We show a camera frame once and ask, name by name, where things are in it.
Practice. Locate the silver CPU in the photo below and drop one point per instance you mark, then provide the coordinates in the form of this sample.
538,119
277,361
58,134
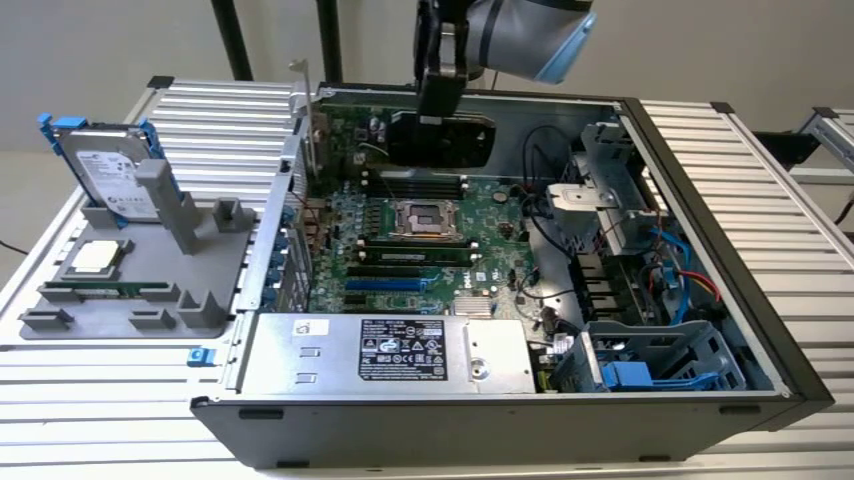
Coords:
99,256

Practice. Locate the black stand pole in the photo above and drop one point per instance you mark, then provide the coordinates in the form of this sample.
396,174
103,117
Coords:
234,40
330,40

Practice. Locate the silver metal drive cage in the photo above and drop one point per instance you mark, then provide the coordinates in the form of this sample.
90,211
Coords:
601,200

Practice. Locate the silver finned heatsink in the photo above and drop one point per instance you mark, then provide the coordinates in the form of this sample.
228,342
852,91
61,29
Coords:
477,306

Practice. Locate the graphics card with black shroud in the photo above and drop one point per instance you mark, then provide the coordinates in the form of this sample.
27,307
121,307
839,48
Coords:
468,140

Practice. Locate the short black expansion slot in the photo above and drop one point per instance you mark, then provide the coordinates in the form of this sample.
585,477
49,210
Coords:
356,300

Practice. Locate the green RAM stick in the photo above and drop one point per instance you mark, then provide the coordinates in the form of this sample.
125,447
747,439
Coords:
134,288
414,256

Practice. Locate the green motherboard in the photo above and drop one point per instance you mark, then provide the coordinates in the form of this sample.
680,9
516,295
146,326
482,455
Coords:
494,220

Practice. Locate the blue plastic bay latch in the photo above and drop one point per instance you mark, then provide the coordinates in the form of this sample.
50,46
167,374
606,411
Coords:
628,376

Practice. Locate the small blue plastic clip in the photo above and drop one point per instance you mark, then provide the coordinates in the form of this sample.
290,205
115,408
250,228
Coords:
200,356

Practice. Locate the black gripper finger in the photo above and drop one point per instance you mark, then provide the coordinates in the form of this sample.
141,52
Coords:
441,95

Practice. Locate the CPU socket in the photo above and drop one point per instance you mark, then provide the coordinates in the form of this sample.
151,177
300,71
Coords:
422,217

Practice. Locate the silver coin cell battery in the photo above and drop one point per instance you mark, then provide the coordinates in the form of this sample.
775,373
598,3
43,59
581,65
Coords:
501,194

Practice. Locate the blue expansion slot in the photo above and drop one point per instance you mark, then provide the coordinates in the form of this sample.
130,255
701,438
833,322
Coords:
388,285

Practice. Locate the black and silver PC case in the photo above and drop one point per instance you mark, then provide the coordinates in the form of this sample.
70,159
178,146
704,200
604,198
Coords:
468,430

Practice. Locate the grey plastic parts rack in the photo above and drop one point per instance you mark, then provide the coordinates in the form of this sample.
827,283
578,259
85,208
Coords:
154,270

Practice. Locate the long black expansion slot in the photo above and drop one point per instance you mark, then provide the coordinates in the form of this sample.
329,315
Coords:
388,272

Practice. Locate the aluminium frame table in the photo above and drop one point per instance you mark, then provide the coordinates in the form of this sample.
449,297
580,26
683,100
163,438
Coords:
835,125

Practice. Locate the silver power supply unit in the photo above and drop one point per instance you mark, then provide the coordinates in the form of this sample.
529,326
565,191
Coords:
334,360

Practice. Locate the hard disk in blue carrier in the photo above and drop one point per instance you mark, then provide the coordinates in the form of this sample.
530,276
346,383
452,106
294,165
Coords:
107,170

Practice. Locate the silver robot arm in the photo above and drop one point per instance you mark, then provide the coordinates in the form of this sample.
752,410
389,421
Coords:
521,40

